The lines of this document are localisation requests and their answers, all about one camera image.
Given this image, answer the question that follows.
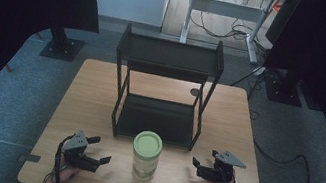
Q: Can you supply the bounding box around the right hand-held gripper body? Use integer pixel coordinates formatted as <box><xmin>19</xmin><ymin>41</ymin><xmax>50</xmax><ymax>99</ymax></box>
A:
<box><xmin>195</xmin><ymin>146</ymin><xmax>249</xmax><ymax>183</ymax></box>

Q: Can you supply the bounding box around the person's left hand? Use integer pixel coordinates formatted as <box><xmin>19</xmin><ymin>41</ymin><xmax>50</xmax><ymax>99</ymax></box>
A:
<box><xmin>47</xmin><ymin>151</ymin><xmax>85</xmax><ymax>183</ymax></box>

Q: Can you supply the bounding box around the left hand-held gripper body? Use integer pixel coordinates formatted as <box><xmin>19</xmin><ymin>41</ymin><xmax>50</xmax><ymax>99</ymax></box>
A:
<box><xmin>58</xmin><ymin>127</ymin><xmax>107</xmax><ymax>175</ymax></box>

